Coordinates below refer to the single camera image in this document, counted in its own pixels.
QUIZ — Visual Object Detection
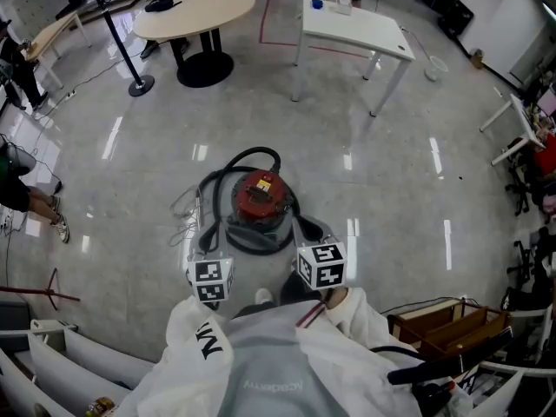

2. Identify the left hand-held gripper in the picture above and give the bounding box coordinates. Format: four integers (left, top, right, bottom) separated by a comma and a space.
187, 222, 235, 307

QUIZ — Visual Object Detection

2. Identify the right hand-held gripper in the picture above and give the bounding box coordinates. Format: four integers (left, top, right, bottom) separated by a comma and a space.
290, 215, 348, 291

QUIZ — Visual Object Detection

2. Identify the red vacuum cleaner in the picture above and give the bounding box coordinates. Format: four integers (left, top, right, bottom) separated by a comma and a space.
225, 168, 299, 255

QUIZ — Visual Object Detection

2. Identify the person's right forearm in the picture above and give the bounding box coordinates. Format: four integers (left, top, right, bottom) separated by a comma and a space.
323, 287, 387, 347

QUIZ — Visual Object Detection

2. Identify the person's left forearm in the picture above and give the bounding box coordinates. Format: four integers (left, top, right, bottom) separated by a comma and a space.
167, 295, 227, 355

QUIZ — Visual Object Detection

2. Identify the person's right leg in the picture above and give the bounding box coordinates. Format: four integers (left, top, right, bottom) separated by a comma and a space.
280, 271, 325, 306

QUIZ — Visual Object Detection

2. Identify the person's leg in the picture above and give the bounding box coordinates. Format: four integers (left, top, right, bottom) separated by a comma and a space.
234, 300, 279, 321
280, 271, 325, 306

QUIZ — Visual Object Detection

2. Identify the person's left leg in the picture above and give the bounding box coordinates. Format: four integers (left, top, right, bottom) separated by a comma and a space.
234, 300, 279, 321

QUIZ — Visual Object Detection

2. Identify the person's torso in white jacket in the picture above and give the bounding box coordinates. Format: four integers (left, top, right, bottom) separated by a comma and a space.
116, 300, 473, 417

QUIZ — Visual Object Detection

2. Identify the red metal stand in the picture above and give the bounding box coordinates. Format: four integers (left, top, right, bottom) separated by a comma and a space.
0, 267, 82, 311

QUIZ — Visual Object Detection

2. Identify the brown wooden rack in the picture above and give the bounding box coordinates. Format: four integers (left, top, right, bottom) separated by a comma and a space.
387, 297, 513, 362

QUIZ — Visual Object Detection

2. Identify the black coat stand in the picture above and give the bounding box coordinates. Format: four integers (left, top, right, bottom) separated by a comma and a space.
84, 0, 156, 98

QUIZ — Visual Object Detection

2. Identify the white metal shelving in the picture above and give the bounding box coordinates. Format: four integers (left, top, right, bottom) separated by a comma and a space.
471, 358, 556, 417
0, 318, 156, 417

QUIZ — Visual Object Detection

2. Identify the brown glass bottle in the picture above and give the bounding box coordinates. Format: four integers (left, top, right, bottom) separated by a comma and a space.
85, 396, 116, 417

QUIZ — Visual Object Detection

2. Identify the white bucket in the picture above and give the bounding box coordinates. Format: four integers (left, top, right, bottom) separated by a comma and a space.
424, 55, 448, 82

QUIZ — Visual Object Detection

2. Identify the white rectangular table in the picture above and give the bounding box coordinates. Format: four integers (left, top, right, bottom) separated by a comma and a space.
290, 0, 416, 118

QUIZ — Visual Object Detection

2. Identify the black office chair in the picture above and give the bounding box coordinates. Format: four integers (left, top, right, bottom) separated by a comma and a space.
501, 228, 556, 312
505, 162, 544, 216

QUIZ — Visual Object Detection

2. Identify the round beige table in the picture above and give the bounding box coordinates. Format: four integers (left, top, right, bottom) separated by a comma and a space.
132, 0, 256, 89

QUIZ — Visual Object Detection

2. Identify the white office desk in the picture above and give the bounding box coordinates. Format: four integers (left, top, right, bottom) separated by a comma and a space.
480, 93, 546, 167

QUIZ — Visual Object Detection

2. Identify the black bag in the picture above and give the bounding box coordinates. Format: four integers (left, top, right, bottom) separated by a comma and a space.
144, 0, 182, 14

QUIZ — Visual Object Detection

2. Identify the beige rectangular table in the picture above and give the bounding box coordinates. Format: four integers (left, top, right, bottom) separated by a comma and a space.
25, 10, 92, 90

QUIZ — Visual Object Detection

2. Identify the grey power cable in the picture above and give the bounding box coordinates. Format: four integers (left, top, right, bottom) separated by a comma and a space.
168, 184, 205, 248

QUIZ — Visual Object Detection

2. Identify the black vacuum hose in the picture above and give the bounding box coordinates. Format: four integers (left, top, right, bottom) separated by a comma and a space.
197, 146, 301, 251

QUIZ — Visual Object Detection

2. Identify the black harness strap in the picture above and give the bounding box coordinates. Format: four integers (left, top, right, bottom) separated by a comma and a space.
371, 326, 513, 407

